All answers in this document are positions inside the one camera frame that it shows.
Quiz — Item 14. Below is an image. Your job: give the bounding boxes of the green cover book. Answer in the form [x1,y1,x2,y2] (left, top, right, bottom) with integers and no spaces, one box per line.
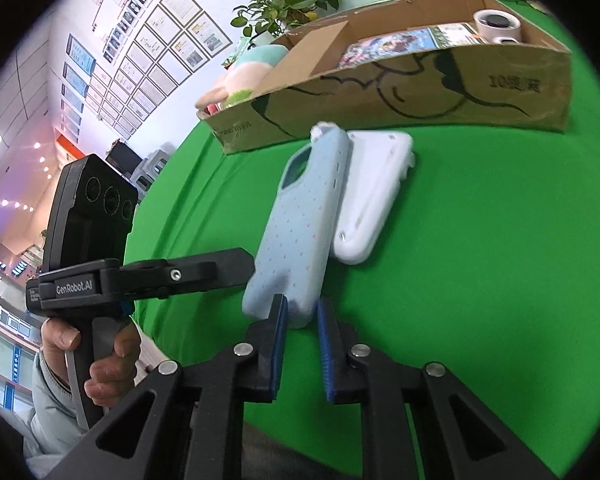
[429,22,482,49]

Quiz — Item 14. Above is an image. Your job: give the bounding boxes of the large white tape roll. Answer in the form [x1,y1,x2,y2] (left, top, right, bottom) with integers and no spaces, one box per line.
[472,8,522,44]

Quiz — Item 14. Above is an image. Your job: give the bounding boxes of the colourful picture book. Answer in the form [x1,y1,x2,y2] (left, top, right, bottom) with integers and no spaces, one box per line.
[337,29,444,69]

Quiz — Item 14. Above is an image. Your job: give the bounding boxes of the wall of framed certificates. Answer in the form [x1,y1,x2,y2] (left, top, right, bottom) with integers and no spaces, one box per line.
[80,0,234,137]

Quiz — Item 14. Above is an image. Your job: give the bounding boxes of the light blue phone case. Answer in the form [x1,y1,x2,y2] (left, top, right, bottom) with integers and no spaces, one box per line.
[242,121,354,330]

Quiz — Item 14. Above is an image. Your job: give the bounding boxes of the leafy green plant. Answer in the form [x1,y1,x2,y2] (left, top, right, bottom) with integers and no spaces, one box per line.
[230,0,354,49]

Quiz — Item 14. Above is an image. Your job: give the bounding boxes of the white phone case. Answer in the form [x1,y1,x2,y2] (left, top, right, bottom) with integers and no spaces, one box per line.
[332,130,416,266]

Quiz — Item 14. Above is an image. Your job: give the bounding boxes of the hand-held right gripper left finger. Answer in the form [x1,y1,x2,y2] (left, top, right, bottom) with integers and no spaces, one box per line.
[45,294,290,480]

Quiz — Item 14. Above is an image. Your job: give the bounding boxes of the person's left hand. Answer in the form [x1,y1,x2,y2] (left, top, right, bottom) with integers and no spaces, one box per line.
[40,319,142,409]

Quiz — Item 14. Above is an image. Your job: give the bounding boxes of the black monitor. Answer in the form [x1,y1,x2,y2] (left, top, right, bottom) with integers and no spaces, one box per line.
[105,141,144,177]

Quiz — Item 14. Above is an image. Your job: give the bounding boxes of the pastel plush toy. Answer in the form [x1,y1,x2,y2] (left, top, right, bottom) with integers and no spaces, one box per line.
[195,45,289,117]

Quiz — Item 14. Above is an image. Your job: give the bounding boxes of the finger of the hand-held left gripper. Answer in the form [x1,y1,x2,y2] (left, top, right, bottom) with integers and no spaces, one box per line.
[119,247,257,302]

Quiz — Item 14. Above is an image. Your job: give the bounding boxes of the person's left forearm grey sleeve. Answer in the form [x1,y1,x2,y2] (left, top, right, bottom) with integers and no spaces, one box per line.
[22,350,107,467]

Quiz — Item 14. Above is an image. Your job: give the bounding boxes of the blue wall poster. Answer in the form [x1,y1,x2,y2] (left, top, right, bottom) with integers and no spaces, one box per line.
[66,33,97,75]
[60,85,85,116]
[61,62,89,100]

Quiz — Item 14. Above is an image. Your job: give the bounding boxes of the row of portrait photos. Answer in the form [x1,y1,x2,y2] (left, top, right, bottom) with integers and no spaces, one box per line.
[101,0,182,64]

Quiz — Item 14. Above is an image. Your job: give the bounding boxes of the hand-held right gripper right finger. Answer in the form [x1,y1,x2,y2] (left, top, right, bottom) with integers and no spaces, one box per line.
[316,297,561,480]

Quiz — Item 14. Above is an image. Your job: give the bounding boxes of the brown cardboard box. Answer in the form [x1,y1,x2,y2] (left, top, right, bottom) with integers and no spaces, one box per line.
[196,0,574,155]

